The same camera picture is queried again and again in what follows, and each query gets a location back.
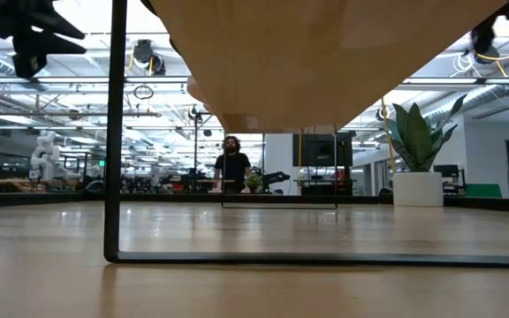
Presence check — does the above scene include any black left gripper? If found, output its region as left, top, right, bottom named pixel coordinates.
left=0, top=0, right=87, bottom=80

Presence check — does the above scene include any wooden shelf with black frame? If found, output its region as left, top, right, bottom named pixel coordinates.
left=103, top=0, right=509, bottom=269

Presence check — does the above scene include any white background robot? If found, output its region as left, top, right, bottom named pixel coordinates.
left=28, top=129, right=63, bottom=183

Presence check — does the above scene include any small background monitor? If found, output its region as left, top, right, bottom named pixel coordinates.
left=432, top=163, right=462, bottom=180

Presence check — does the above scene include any green panel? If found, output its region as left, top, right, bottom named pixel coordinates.
left=465, top=183, right=503, bottom=197

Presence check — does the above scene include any green plant in white pot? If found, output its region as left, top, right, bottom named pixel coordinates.
left=384, top=93, right=468, bottom=208

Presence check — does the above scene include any black background monitor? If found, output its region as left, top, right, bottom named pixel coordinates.
left=292, top=132, right=354, bottom=168

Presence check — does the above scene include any person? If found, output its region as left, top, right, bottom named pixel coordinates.
left=209, top=134, right=254, bottom=194

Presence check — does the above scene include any small background potted plant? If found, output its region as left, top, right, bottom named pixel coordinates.
left=244, top=172, right=264, bottom=194

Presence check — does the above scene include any ceiling cable reel yellow cord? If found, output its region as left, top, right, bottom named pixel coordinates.
left=475, top=48, right=501, bottom=65

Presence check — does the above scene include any black ceiling cable reel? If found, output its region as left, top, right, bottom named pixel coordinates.
left=132, top=38, right=167, bottom=76

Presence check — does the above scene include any yellow cable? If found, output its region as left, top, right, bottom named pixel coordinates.
left=380, top=96, right=398, bottom=174

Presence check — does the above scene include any black table rig frame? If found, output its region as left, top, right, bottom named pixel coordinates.
left=0, top=191, right=509, bottom=213

